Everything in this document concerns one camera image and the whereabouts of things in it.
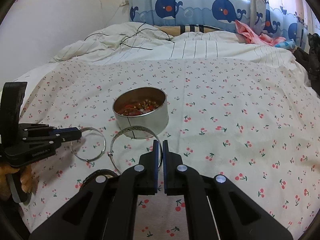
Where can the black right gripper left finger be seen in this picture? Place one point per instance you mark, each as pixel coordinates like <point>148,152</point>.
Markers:
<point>148,178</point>

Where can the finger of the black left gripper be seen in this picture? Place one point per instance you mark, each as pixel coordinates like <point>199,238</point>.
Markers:
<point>67,134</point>

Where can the pink crumpled cloth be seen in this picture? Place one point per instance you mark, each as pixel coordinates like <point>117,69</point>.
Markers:
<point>252,38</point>

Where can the blue whale print curtain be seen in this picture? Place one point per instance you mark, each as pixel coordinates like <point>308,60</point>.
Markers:
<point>291,19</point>

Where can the black jacket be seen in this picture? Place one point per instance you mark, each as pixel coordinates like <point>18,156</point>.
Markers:
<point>310,60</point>

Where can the white striped duvet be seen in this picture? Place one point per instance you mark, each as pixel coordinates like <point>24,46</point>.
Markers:
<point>136,41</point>

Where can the striped beige pillow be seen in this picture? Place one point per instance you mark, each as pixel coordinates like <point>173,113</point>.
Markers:
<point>178,30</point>

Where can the cherry print bed sheet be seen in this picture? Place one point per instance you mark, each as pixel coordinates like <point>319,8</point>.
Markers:
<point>255,124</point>

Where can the round silver metal tin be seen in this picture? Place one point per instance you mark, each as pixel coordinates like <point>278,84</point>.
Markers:
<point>146,106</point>

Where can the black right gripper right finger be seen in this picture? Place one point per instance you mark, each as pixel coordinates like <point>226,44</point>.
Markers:
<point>173,178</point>

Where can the silver bangle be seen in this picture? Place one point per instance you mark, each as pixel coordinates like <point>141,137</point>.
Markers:
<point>91,146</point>
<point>128,144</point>

